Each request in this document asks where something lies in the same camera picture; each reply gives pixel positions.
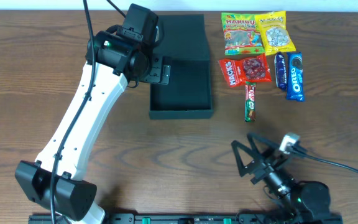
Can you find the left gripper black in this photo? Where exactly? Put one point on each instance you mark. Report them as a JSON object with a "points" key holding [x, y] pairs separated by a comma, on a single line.
{"points": [[161, 72]]}

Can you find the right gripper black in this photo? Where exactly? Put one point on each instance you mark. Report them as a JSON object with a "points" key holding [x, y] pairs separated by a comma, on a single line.
{"points": [[265, 165]]}

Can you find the blue Oreo cookie pack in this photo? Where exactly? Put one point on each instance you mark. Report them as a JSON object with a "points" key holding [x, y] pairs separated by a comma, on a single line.
{"points": [[295, 88]]}

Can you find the black cardboard box with lid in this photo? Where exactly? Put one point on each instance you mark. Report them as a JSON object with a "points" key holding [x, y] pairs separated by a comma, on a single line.
{"points": [[188, 95]]}

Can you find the red Hacks candy bag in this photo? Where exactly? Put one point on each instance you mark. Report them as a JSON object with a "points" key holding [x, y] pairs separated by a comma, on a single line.
{"points": [[239, 72]]}

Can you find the green Haribo gummy bag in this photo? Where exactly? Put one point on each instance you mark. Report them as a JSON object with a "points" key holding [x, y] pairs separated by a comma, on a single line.
{"points": [[241, 35]]}

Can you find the yellow candy bag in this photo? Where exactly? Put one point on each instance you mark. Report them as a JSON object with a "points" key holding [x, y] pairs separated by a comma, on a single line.
{"points": [[273, 29]]}

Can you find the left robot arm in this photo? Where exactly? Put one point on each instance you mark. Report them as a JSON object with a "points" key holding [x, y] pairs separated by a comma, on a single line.
{"points": [[117, 58]]}

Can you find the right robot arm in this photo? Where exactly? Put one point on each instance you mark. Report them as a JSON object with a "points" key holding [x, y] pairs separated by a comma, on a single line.
{"points": [[298, 201]]}

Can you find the KitKat Milo bar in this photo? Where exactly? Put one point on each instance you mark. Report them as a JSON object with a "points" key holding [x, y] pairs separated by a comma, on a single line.
{"points": [[250, 102]]}

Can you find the dark blue chocolate bar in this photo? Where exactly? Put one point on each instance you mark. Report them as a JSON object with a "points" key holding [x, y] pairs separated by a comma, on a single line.
{"points": [[280, 71]]}

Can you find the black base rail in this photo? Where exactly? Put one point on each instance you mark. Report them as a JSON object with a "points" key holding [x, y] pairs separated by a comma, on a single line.
{"points": [[128, 218]]}

